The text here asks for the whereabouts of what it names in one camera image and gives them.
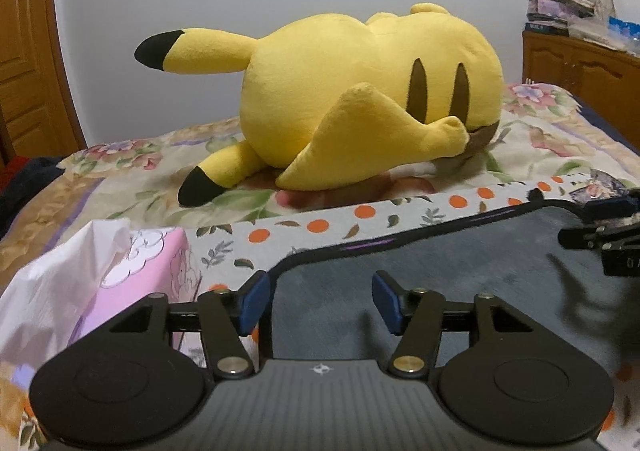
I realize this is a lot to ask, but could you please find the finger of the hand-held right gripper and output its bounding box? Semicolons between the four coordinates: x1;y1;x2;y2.
557;225;640;253
580;195;640;228

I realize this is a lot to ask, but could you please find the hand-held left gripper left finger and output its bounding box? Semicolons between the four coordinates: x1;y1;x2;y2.
107;271;272;379

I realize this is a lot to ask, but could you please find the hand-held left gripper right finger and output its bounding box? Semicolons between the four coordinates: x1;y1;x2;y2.
372;270;536;377

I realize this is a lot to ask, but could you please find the dark grey towel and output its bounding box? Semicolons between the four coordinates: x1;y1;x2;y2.
257;200;640;382

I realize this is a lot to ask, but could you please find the orange dotted white cloth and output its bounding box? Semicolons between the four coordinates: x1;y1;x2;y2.
185;172;631;302

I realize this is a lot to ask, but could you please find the wooden cabinet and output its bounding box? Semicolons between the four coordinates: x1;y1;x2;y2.
521;28;640;152

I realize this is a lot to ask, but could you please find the floral bedsheet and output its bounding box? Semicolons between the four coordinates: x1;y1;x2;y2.
0;81;640;451

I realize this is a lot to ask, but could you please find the white tissue paper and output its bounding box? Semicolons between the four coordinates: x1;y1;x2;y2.
0;218;133;367

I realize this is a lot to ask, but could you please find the yellow plush toy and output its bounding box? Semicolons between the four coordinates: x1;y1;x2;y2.
134;2;503;208

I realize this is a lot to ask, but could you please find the stack of printed packets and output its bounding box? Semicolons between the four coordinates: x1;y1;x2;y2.
523;0;597;37

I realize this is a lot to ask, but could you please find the dark clothes pile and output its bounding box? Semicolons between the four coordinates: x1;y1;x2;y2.
0;155;67;238

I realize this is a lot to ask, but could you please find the wooden door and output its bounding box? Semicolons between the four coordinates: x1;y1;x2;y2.
0;0;87;167

